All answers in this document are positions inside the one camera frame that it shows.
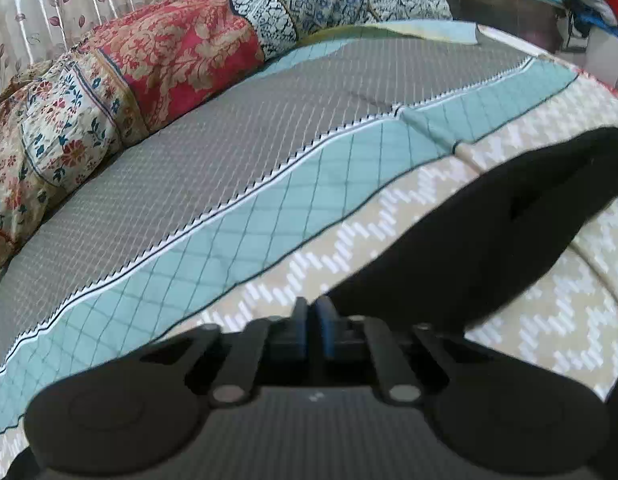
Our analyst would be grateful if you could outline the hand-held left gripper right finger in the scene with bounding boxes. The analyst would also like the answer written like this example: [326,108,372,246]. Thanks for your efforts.
[313,295,490,406]

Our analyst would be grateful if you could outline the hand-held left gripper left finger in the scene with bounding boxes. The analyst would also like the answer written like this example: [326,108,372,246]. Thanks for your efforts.
[139,297,310,407]

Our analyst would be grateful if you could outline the black pants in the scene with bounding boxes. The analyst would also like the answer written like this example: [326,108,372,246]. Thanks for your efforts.
[323,127,618,343]

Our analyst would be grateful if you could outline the patterned teal beige bedspread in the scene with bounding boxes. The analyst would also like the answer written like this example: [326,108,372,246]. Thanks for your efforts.
[0,19,618,466]

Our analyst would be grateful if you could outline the floral patchwork quilt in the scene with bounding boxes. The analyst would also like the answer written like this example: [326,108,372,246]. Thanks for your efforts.
[0,0,456,272]

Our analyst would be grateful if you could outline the leaf print curtain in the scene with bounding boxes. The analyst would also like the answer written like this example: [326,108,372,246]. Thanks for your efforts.
[0,0,240,102]

